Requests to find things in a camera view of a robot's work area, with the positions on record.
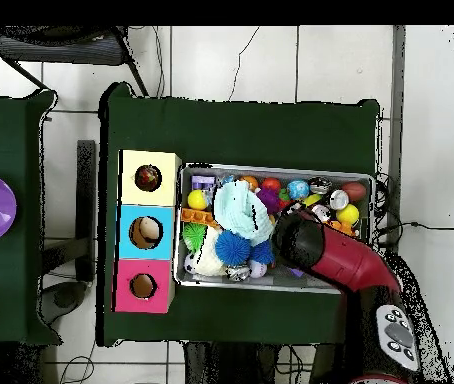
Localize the mint green cloth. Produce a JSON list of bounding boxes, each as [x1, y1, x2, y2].
[[213, 180, 275, 246]]

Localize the blue spiky rubber ball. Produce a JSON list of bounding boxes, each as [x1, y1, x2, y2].
[[214, 229, 252, 267]]

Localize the silver can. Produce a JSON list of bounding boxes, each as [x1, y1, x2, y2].
[[225, 263, 251, 282]]

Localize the silver mesh bin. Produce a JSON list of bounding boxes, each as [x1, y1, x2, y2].
[[173, 161, 376, 295]]

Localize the wooden box three holes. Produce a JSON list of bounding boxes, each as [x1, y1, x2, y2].
[[112, 149, 183, 314]]

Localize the orange wheeled toy brick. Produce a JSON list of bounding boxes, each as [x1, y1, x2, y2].
[[180, 206, 222, 231]]

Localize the plain yellow ball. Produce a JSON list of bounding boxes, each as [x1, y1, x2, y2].
[[186, 188, 209, 211]]

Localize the orange toy basketball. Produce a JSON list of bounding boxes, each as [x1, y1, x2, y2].
[[237, 175, 260, 192]]

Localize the green spiky rubber ball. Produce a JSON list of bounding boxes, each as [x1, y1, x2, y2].
[[181, 222, 208, 253]]

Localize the purple spiky monster toy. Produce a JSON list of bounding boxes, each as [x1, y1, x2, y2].
[[255, 186, 282, 214]]

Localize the cream knitted cloth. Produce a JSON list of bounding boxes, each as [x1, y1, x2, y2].
[[194, 227, 228, 278]]

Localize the dark green table cloth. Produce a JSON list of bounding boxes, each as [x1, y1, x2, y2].
[[0, 89, 58, 345], [98, 83, 380, 347]]

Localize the orange studded toy brick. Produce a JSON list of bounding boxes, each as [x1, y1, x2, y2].
[[330, 219, 358, 238]]

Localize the black upright panel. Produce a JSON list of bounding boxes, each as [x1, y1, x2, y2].
[[75, 139, 97, 283]]

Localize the black chair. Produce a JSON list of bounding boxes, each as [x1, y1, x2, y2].
[[0, 25, 150, 97]]

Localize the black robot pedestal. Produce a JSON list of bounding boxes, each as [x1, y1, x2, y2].
[[182, 341, 284, 384]]

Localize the black floor cable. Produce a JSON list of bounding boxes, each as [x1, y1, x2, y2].
[[372, 171, 454, 249]]

